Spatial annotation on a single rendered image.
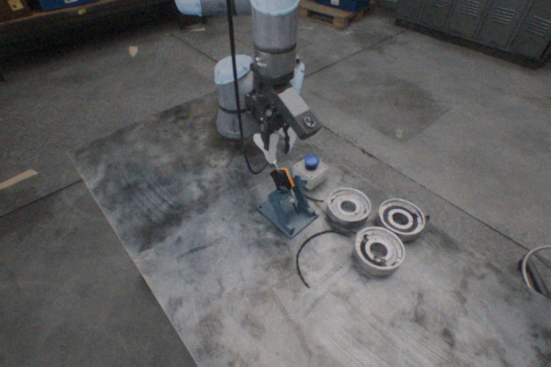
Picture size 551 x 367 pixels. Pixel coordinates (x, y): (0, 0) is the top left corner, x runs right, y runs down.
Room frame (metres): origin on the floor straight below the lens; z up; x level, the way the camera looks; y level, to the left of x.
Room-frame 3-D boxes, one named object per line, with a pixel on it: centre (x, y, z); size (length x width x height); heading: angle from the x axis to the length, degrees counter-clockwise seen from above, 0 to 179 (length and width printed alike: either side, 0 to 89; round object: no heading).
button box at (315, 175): (0.63, -0.09, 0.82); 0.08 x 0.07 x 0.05; 42
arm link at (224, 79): (0.88, 0.12, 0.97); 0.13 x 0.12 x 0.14; 88
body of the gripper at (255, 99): (0.54, 0.01, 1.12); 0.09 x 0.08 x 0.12; 43
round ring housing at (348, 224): (0.50, -0.18, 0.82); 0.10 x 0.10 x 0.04
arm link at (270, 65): (0.54, 0.00, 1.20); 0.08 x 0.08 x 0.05
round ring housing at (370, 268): (0.38, -0.23, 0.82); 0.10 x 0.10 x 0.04
